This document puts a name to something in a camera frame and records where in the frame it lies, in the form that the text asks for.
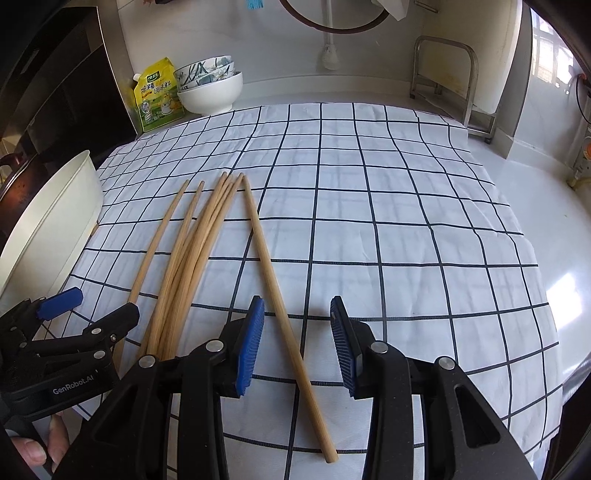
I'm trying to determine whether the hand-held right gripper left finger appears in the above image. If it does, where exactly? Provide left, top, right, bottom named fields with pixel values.
left=55, top=295, right=266, bottom=480

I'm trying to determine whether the white black checked cloth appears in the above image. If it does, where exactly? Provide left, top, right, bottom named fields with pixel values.
left=44, top=102, right=566, bottom=480

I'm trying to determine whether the white hanging utensil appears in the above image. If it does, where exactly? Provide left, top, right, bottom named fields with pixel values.
left=318, top=0, right=340, bottom=70

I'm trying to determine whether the white cutting board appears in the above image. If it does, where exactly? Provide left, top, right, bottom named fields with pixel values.
left=471, top=0, right=532, bottom=114

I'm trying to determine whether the brown cooking pot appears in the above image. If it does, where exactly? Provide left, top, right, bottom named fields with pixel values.
left=0, top=152, right=42, bottom=241

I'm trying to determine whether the cream round basin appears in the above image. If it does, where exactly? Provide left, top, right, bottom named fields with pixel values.
left=0, top=148, right=105, bottom=308

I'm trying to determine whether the round wooden-rimmed lid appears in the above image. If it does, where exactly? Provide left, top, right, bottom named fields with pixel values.
left=279, top=0, right=393, bottom=32

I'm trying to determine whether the bundle of wooden chopsticks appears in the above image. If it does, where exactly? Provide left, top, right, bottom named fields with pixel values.
left=112, top=172, right=245, bottom=374

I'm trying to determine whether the person's left hand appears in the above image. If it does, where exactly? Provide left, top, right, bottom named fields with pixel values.
left=10, top=412, right=71, bottom=474

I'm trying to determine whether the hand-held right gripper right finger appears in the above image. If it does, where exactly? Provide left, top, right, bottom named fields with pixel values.
left=329, top=296, right=539, bottom=480

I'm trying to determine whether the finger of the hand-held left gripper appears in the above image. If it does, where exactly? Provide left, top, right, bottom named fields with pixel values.
left=31, top=302, right=140, bottom=364
left=0, top=287, right=84, bottom=342

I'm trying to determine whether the single wooden chopstick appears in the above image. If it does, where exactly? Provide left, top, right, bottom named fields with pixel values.
left=241, top=173, right=339, bottom=463

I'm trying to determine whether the blue patterned bowl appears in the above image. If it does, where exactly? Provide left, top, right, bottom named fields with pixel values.
left=178, top=69, right=237, bottom=92
left=173, top=55, right=235, bottom=80

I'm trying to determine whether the white ceramic bowl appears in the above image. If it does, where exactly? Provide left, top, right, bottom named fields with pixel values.
left=177, top=71, right=244, bottom=116

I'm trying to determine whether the metal rack stand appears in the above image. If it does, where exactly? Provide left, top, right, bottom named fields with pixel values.
left=410, top=36, right=497, bottom=144

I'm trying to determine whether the white hanging cloth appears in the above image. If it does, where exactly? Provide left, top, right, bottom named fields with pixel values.
left=374, top=0, right=407, bottom=20

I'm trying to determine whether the yellow seasoning pouch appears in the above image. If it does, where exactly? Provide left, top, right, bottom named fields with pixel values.
left=131, top=56, right=185, bottom=134

